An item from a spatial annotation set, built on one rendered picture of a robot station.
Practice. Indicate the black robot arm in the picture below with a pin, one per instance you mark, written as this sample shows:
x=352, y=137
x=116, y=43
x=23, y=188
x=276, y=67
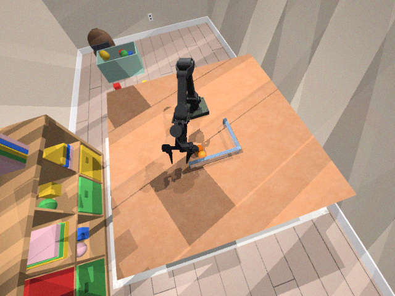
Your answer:
x=185, y=94

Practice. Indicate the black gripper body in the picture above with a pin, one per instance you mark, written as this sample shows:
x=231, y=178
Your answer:
x=168, y=148

